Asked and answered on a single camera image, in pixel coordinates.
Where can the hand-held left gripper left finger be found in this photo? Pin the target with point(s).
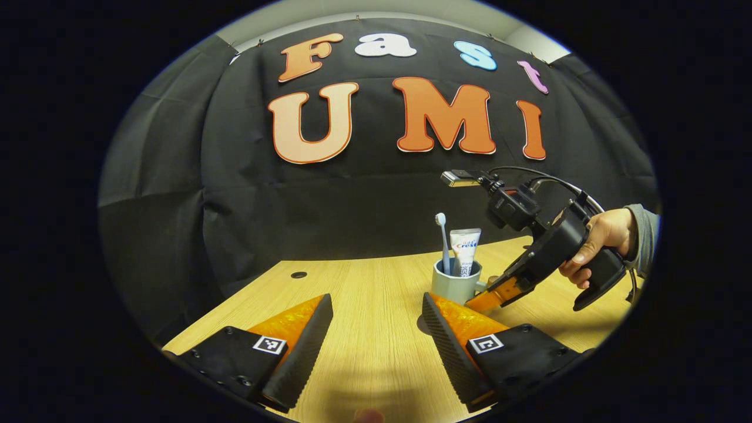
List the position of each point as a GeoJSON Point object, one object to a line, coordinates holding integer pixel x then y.
{"type": "Point", "coordinates": [305, 346]}

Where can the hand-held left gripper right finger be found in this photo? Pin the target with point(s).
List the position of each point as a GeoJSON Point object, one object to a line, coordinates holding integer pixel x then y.
{"type": "Point", "coordinates": [449, 346]}

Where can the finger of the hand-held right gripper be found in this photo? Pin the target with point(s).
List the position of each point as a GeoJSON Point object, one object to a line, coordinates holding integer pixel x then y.
{"type": "Point", "coordinates": [493, 296]}

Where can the dark brown round coaster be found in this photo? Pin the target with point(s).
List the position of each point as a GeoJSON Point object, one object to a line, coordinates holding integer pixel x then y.
{"type": "Point", "coordinates": [424, 325]}

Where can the light blue cup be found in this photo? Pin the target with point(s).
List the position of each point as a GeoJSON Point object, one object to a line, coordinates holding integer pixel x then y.
{"type": "Point", "coordinates": [455, 288]}

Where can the white toothpaste tube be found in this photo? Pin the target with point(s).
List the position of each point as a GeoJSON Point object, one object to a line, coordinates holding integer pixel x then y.
{"type": "Point", "coordinates": [466, 249]}

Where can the white toothbrush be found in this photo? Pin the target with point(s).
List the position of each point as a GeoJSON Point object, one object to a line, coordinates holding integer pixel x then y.
{"type": "Point", "coordinates": [445, 247]}

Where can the wooden desktop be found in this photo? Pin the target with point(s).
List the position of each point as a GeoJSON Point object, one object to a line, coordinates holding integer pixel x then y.
{"type": "Point", "coordinates": [376, 352]}

